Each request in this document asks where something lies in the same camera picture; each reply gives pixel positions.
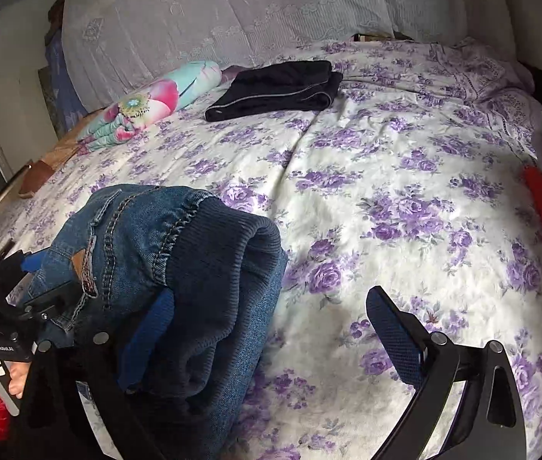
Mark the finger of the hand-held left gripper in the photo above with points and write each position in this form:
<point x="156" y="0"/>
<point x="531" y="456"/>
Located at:
<point x="53" y="297"/>
<point x="30" y="261"/>

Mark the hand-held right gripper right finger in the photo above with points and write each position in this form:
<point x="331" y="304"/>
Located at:
<point x="395" y="340"/>

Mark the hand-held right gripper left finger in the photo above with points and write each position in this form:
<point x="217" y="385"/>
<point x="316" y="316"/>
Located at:
<point x="156" y="328"/>

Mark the blue denim jeans pants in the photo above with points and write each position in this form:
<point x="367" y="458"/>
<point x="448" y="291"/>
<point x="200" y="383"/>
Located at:
<point x="213" y="287"/>

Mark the folded navy pants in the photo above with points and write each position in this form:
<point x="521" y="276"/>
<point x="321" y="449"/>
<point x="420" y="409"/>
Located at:
<point x="276" y="88"/>

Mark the brown wooden box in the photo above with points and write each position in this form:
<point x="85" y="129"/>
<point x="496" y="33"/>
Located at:
<point x="36" y="179"/>

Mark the brown patterned cloth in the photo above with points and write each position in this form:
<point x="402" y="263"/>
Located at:
<point x="69" y="141"/>

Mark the purple floral bed sheet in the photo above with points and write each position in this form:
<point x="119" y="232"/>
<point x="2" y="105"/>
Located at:
<point x="395" y="201"/>

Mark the grey patterned board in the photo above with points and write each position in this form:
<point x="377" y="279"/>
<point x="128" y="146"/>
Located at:
<point x="48" y="100"/>

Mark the blue patterned cushion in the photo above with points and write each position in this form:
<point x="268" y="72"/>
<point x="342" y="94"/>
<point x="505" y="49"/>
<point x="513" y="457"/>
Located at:
<point x="62" y="86"/>

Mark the folded floral quilt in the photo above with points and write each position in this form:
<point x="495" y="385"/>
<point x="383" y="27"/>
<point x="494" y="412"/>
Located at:
<point x="151" y="100"/>

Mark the dark flat box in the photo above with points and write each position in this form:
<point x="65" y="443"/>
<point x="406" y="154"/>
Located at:
<point x="381" y="37"/>

